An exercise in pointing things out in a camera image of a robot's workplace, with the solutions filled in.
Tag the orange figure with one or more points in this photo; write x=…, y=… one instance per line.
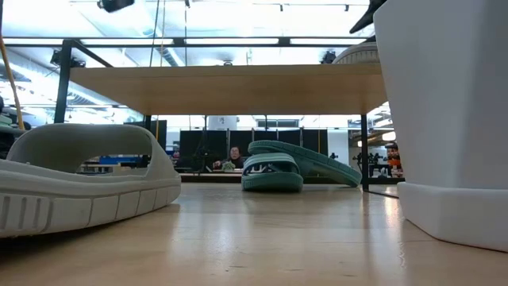
x=393, y=159

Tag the black room divider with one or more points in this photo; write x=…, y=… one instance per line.
x=190, y=139

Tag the grey foam slide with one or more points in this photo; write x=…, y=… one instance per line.
x=357, y=55
x=87, y=206

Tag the wooden shelf with black frame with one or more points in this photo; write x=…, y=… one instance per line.
x=238, y=89

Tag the person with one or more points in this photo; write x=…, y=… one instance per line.
x=235, y=157

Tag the black ceiling spotlight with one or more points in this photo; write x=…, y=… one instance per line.
x=57, y=57
x=328, y=57

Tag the white plant pot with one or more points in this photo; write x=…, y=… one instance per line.
x=448, y=119

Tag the teal foam slide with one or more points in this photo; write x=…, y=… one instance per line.
x=317, y=163
x=272, y=180

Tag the small green plant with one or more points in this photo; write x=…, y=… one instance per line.
x=229, y=167

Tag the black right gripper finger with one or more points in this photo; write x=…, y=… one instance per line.
x=367, y=18

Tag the black ceiling light track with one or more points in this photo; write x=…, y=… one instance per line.
x=238, y=45

